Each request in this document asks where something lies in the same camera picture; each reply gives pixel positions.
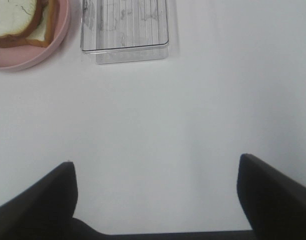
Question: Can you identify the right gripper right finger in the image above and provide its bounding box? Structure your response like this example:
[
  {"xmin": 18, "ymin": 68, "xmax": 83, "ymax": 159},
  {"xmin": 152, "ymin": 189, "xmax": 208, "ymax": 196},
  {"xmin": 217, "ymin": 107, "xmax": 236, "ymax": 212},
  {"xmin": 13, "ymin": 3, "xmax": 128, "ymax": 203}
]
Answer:
[{"xmin": 237, "ymin": 153, "xmax": 306, "ymax": 240}]

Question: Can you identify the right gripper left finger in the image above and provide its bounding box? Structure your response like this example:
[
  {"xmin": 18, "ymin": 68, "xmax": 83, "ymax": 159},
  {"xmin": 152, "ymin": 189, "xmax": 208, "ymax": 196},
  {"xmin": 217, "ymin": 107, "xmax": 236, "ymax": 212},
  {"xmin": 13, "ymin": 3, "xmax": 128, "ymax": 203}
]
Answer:
[{"xmin": 0, "ymin": 162, "xmax": 78, "ymax": 240}]

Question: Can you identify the bread slice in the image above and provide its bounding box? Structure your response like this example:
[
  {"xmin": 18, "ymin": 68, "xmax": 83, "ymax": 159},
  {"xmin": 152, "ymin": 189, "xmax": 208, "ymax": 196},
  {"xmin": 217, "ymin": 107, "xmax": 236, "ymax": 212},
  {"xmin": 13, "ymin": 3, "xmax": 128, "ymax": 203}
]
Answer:
[
  {"xmin": 0, "ymin": 0, "xmax": 42, "ymax": 43},
  {"xmin": 25, "ymin": 0, "xmax": 58, "ymax": 48}
]

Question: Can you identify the pink round plate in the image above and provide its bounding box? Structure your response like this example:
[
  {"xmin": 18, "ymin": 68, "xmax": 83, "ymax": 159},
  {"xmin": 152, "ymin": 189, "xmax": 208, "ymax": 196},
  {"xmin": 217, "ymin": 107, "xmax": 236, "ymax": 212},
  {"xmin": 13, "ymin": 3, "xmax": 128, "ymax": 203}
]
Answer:
[{"xmin": 0, "ymin": 0, "xmax": 71, "ymax": 72}]

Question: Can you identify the right clear plastic tray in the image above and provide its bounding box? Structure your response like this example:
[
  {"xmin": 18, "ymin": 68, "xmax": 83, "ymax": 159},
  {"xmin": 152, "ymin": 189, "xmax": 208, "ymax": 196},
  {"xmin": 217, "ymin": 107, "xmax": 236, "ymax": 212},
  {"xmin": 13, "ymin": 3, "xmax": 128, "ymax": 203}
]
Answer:
[{"xmin": 80, "ymin": 0, "xmax": 170, "ymax": 64}]

